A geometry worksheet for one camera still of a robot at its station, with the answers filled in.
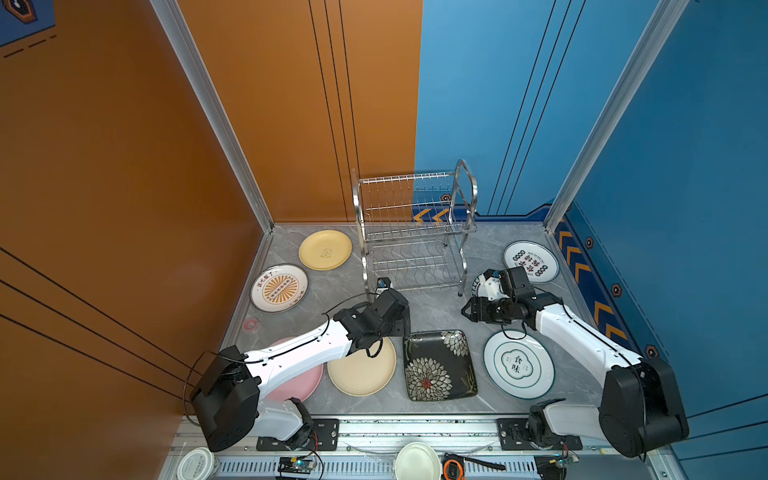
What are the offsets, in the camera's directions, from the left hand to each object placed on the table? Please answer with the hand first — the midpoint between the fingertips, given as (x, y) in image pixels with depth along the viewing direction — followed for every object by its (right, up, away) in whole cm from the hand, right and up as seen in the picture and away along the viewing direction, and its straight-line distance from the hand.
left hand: (401, 316), depth 82 cm
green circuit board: (-26, -33, -12) cm, 43 cm away
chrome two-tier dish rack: (+3, +25, 0) cm, 25 cm away
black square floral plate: (+11, -14, +2) cm, 18 cm away
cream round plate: (-11, -16, -2) cm, 19 cm away
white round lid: (-45, -28, -18) cm, 56 cm away
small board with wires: (+36, -33, -13) cm, 50 cm away
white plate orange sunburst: (-41, +5, +19) cm, 46 cm away
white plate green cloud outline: (+34, -14, +2) cm, 37 cm away
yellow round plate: (-28, +18, +30) cm, 45 cm away
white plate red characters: (+51, +13, +26) cm, 59 cm away
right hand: (+20, 0, +4) cm, 20 cm away
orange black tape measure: (+11, -30, -15) cm, 36 cm away
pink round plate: (-28, -19, -1) cm, 33 cm away
